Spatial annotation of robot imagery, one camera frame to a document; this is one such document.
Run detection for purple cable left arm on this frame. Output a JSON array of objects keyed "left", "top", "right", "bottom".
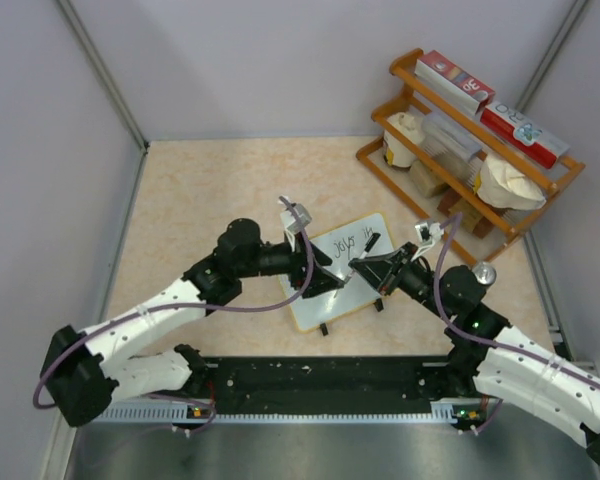
[{"left": 32, "top": 195, "right": 315, "bottom": 412}]

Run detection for brown red blocks on shelf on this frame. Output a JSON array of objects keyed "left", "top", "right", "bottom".
[{"left": 437, "top": 189, "right": 494, "bottom": 239}]

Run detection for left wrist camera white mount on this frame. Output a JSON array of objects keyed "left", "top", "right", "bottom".
[{"left": 278, "top": 196, "right": 312, "bottom": 251}]

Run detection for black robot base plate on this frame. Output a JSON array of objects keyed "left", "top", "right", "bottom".
[{"left": 198, "top": 356, "right": 480, "bottom": 415}]

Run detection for white board yellow frame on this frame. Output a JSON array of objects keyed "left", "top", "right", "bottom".
[{"left": 289, "top": 212, "right": 395, "bottom": 333}]

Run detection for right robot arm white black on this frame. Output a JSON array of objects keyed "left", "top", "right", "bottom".
[{"left": 349, "top": 243, "right": 600, "bottom": 467}]

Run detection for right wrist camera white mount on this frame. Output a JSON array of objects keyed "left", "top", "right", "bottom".
[{"left": 412, "top": 220, "right": 444, "bottom": 262}]

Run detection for black white marker pen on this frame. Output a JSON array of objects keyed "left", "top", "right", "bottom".
[{"left": 332, "top": 232, "right": 382, "bottom": 299}]

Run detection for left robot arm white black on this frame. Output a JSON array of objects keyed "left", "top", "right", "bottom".
[{"left": 33, "top": 212, "right": 344, "bottom": 427}]

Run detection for wooden two tier shelf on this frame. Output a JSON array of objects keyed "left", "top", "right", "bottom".
[{"left": 356, "top": 48, "right": 585, "bottom": 265}]

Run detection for tan block on shelf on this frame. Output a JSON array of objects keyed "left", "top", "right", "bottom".
[{"left": 408, "top": 160, "right": 448, "bottom": 198}]

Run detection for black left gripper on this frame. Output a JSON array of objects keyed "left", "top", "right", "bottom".
[{"left": 237, "top": 230, "right": 343, "bottom": 298}]

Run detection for red toothpaste box lower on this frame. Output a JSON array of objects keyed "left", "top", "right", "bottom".
[{"left": 480, "top": 101, "right": 570, "bottom": 169}]

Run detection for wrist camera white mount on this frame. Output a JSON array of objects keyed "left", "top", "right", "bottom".
[
  {"left": 412, "top": 220, "right": 444, "bottom": 262},
  {"left": 278, "top": 196, "right": 312, "bottom": 251}
]

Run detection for red toothpaste box upper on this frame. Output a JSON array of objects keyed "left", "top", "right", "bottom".
[{"left": 414, "top": 50, "right": 495, "bottom": 116}]

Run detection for red toothpaste box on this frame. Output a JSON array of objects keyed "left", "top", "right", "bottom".
[
  {"left": 414, "top": 50, "right": 495, "bottom": 116},
  {"left": 480, "top": 101, "right": 570, "bottom": 169}
]

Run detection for cream paper cup left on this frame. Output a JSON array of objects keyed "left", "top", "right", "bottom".
[{"left": 382, "top": 111, "right": 426, "bottom": 170}]

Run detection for grey clear plastic box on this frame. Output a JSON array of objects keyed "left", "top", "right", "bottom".
[{"left": 421, "top": 112, "right": 482, "bottom": 181}]

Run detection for grey slotted cable duct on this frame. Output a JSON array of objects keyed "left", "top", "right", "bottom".
[{"left": 99, "top": 399, "right": 486, "bottom": 426}]

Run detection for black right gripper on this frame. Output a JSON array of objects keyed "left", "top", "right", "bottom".
[{"left": 351, "top": 242, "right": 454, "bottom": 321}]

